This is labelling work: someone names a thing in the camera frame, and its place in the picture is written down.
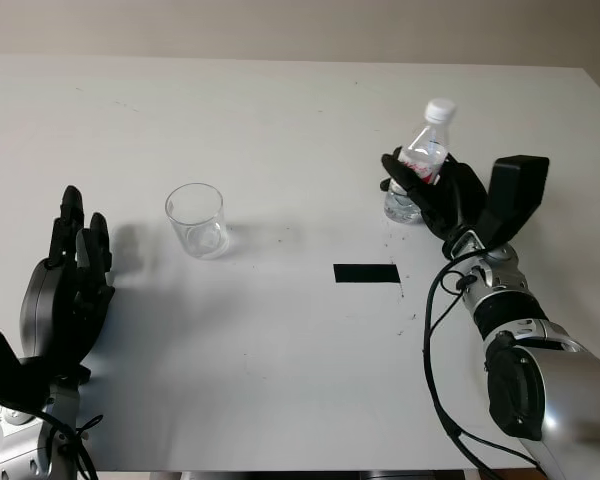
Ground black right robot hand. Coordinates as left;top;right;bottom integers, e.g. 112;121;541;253
379;145;489;247

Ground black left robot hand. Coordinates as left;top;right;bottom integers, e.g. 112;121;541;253
18;185;117;374

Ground clear water bottle red label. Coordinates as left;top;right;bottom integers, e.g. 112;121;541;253
383;98;458;225

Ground clear glass cup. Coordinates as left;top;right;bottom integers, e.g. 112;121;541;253
164;183;230;260

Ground black tape patch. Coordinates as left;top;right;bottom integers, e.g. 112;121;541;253
332;263;401;285

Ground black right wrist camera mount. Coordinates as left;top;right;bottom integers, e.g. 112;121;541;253
473;155;551;250

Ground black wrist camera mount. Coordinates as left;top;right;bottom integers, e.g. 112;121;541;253
473;155;551;250
0;323;92;416

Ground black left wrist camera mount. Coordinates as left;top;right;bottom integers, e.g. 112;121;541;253
0;323;92;416

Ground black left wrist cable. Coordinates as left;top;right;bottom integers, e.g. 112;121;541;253
38;407;104;480

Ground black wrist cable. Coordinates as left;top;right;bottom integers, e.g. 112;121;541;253
421;259;539;480
38;407;104;480

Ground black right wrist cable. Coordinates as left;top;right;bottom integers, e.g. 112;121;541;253
421;259;539;480

